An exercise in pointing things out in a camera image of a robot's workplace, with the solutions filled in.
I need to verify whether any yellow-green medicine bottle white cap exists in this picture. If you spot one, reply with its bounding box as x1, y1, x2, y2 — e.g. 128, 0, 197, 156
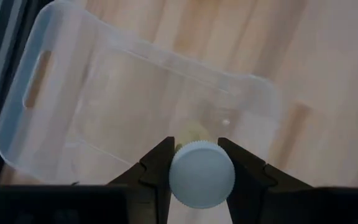
168, 119, 236, 210

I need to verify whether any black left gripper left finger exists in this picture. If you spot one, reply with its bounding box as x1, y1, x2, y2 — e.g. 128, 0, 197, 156
107, 136, 176, 224

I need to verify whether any clear plastic bin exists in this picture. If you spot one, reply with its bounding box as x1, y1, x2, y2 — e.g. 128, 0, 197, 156
0, 0, 281, 186

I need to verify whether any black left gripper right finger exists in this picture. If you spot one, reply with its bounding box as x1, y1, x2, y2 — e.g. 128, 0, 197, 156
218, 136, 315, 224

